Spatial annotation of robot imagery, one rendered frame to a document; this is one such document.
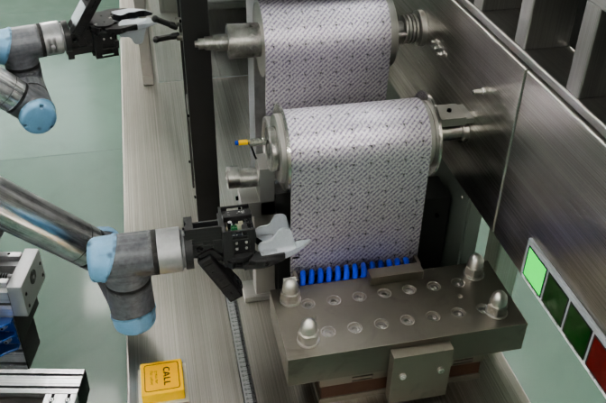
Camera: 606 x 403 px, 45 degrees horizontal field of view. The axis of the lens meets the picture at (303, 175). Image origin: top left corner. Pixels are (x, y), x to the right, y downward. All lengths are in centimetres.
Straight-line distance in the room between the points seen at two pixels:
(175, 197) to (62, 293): 124
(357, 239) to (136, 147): 81
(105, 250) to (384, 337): 46
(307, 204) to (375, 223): 14
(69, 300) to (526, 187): 203
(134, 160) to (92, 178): 160
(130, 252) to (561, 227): 65
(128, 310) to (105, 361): 134
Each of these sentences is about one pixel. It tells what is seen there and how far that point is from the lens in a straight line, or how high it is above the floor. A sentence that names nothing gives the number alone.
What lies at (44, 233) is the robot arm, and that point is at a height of 114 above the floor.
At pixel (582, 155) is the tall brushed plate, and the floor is 140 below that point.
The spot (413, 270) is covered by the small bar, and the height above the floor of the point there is 105.
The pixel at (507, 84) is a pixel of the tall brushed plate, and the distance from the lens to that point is 115.
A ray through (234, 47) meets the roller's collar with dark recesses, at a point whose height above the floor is 134.
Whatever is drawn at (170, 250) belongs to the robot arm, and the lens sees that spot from 119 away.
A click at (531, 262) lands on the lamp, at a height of 119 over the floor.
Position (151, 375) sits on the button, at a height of 92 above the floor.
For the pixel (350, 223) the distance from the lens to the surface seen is 126.
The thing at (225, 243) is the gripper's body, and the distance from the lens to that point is 119.
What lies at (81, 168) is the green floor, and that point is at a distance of 355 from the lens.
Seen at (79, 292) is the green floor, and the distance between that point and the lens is 287.
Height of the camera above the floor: 189
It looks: 34 degrees down
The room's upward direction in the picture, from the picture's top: 1 degrees clockwise
